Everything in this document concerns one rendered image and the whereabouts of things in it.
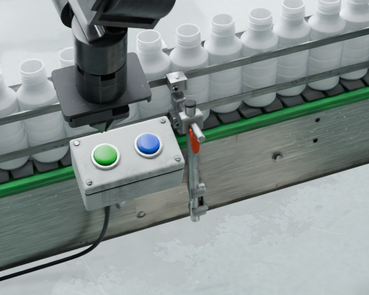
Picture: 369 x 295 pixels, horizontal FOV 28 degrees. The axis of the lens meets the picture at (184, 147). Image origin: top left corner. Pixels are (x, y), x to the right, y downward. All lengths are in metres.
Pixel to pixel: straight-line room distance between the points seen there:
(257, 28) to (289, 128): 0.19
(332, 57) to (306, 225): 1.24
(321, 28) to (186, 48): 0.23
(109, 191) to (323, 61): 0.44
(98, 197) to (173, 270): 1.30
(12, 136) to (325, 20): 0.52
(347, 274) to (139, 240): 0.65
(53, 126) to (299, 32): 0.41
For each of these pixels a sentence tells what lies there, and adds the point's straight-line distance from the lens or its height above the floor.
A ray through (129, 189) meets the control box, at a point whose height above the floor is 1.06.
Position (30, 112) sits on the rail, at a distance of 1.08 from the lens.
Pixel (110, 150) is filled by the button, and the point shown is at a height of 1.12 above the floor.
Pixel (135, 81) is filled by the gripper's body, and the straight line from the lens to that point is 0.84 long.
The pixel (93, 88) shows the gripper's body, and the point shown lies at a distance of 0.80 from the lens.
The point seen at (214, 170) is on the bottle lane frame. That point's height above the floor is 0.91.
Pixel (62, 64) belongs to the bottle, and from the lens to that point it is 1.08.
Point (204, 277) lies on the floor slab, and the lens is 2.25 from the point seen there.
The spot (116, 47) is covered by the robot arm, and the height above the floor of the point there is 1.35.
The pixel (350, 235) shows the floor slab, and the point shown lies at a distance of 2.39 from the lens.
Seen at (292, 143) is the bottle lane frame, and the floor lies 0.93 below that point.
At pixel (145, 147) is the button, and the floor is 1.12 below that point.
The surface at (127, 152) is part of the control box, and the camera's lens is 0.98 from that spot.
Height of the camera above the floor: 1.76
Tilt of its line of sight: 41 degrees down
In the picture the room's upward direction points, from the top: 3 degrees counter-clockwise
